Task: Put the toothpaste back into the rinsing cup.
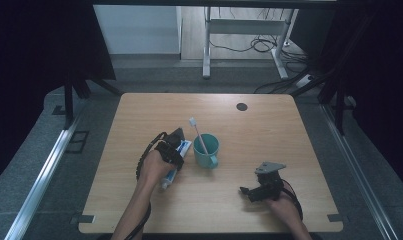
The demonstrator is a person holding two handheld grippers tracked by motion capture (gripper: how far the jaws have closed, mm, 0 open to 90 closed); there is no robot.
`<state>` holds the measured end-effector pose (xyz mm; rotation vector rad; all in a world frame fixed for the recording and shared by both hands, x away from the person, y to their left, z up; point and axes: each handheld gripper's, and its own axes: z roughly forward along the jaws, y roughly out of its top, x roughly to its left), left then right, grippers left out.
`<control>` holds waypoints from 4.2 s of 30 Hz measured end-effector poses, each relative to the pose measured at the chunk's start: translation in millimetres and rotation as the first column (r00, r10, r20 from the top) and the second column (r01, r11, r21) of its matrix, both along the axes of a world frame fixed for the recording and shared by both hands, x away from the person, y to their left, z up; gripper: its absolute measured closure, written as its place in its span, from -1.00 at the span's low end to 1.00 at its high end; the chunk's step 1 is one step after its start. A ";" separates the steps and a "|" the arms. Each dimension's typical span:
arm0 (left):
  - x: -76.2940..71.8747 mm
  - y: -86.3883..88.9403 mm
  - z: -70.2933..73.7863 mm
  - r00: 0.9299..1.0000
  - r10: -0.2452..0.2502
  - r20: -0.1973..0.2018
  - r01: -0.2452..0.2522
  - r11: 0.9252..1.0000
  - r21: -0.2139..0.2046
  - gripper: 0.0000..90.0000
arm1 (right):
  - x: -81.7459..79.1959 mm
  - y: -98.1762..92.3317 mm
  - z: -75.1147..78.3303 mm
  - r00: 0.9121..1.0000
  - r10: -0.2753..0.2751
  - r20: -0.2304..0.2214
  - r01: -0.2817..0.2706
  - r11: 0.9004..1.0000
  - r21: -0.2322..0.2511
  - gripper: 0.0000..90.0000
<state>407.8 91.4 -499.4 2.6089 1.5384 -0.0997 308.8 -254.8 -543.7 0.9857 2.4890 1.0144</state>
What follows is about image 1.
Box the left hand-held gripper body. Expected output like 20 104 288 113
154 127 187 172

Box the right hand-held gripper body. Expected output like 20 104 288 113
254 161 287 203

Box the white blue toothpaste tube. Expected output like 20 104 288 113
160 139 193 191

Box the teal cup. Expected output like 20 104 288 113
192 133 221 170

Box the pink toothbrush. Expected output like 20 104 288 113
188 117 210 157

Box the person's left hand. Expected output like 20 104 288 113
137 149 178 191

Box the person's right hand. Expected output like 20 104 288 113
263 186 303 228

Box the black metal stand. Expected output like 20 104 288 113
63 78 123 129
290 76 347 134

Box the white power strip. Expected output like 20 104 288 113
295 73 315 88

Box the black curtain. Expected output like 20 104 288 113
290 0 403 188
0 0 117 191

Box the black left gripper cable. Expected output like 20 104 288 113
123 131 168 240

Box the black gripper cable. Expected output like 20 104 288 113
123 131 168 240
282 179 304 221

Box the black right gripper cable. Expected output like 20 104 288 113
282 179 304 221

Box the aluminium floor rail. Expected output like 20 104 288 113
3 113 82 240
322 104 398 240

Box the black floor socket frame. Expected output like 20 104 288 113
66 130 90 155

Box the black floor cable bundle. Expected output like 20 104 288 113
208 34 310 73

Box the white desk frame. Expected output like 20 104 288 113
202 6 298 80

